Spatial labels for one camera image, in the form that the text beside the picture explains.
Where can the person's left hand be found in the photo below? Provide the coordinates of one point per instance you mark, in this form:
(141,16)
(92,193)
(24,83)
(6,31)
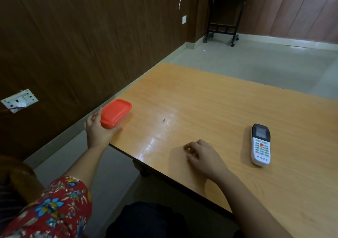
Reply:
(95,133)

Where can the person's right hand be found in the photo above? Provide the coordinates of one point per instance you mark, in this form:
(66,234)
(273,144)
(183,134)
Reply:
(208,161)

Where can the person's right thumb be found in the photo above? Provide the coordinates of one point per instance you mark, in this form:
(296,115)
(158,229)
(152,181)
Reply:
(190,158)

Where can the person's left thumb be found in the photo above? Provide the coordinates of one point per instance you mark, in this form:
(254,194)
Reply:
(114,131)

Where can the red lidded plastic container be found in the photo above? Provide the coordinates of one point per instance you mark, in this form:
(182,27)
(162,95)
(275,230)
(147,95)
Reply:
(115,113)

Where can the person's left forearm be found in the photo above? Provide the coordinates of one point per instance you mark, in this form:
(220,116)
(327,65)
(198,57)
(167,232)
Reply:
(85,166)

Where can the person's right forearm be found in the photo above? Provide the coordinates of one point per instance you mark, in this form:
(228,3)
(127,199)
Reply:
(248,206)

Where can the white remote control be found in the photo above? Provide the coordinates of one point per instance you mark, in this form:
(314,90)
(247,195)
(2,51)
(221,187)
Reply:
(260,145)

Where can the red floral sleeve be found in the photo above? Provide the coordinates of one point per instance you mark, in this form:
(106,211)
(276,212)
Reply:
(52,211)

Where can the black wheeled side table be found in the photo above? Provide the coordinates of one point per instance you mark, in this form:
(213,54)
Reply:
(224,13)

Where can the white wall switch socket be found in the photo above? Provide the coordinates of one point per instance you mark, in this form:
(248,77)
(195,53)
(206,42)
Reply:
(19,100)

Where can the small white wall outlet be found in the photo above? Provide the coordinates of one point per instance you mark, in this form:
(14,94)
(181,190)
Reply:
(184,19)

